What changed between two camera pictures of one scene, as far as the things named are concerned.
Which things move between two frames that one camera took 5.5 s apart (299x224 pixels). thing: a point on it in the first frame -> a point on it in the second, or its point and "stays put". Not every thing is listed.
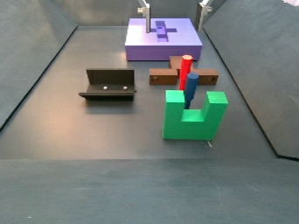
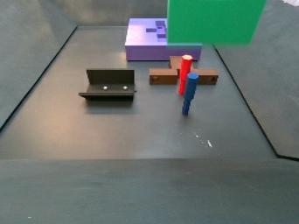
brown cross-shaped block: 169,76 stays put
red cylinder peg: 185,70 stays put
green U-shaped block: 190,123 -> 213,21
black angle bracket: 110,84 stays put
